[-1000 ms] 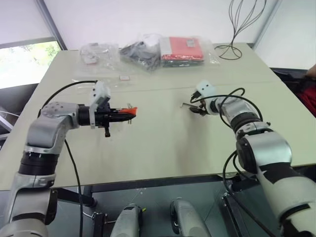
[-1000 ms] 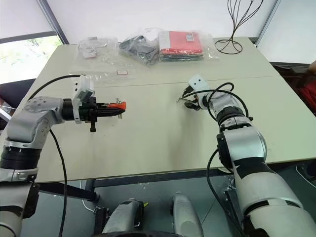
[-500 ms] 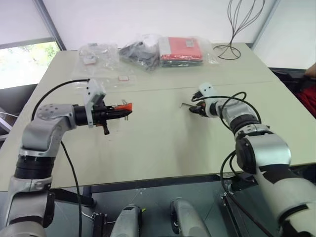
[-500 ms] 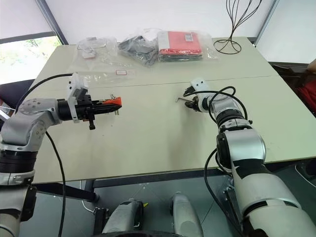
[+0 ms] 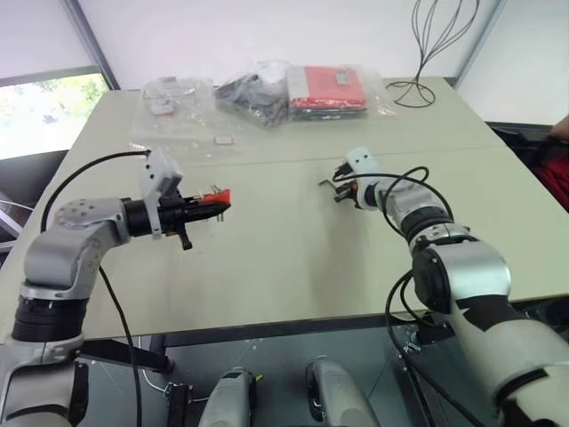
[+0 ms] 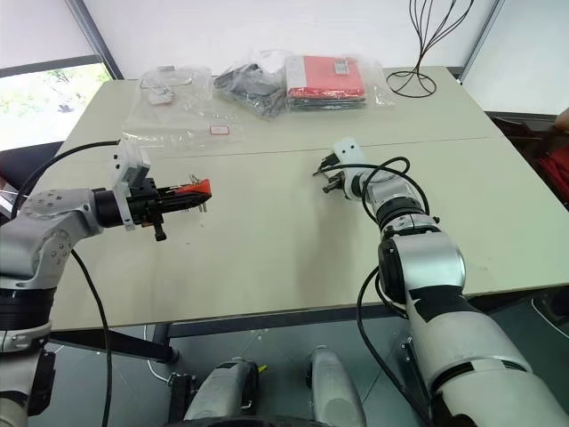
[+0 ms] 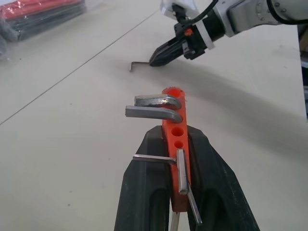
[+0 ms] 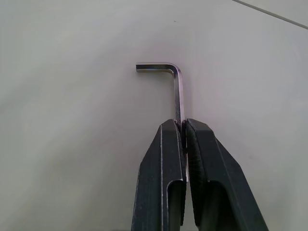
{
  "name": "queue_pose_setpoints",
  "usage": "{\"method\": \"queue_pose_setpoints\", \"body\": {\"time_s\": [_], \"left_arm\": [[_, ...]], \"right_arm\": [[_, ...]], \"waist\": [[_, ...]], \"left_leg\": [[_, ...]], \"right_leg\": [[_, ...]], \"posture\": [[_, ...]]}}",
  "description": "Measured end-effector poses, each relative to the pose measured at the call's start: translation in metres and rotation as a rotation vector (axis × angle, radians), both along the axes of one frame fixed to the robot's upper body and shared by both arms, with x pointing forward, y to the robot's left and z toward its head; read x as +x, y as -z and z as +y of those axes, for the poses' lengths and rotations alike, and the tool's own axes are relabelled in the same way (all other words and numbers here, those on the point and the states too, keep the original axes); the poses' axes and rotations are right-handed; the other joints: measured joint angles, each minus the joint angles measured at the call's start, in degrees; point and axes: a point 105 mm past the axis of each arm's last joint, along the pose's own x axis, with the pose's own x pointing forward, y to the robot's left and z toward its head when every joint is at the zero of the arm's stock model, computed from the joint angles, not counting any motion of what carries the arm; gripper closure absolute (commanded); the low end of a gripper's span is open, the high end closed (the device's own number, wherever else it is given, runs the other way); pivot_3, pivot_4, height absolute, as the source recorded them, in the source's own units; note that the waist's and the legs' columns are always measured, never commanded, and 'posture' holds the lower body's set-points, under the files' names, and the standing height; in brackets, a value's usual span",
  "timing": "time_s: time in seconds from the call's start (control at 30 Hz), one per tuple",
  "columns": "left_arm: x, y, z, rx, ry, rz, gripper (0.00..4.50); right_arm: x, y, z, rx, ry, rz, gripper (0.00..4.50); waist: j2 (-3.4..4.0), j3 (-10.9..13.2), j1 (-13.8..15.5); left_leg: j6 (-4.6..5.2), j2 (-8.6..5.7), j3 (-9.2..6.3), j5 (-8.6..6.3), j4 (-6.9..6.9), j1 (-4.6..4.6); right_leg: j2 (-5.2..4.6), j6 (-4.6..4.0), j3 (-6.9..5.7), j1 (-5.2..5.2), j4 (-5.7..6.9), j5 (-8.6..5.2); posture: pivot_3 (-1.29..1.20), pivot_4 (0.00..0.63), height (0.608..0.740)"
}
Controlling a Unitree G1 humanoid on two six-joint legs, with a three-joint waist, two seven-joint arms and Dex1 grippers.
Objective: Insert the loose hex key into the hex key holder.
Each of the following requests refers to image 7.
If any medium silver hex key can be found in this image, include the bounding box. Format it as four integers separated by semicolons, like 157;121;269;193
176;149;190;195

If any slim silver hex key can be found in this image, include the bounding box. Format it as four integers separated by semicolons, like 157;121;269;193
187;182;203;225

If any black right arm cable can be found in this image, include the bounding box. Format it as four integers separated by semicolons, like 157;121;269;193
180;0;220;26

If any small dark hex key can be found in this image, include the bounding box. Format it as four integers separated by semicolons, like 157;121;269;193
128;61;152;73

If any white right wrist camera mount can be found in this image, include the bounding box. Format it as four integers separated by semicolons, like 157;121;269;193
160;0;215;51

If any clear bag of hex sets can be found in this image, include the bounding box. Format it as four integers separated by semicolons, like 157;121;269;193
0;0;88;63

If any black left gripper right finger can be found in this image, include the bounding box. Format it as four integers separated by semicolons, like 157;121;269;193
187;127;261;231

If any orange hex key holder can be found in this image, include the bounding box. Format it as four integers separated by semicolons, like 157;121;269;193
161;86;192;213

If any thin dark hex key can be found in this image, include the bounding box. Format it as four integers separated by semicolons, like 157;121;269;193
132;154;178;167

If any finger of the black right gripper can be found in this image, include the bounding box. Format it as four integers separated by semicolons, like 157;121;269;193
149;47;186;68
153;38;186;58

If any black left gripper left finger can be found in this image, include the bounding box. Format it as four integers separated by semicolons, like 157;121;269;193
114;125;174;231

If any large grey hex key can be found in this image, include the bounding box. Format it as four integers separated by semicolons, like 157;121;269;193
125;105;183;124

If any largest silver hex key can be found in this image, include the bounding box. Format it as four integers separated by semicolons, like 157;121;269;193
134;94;181;110

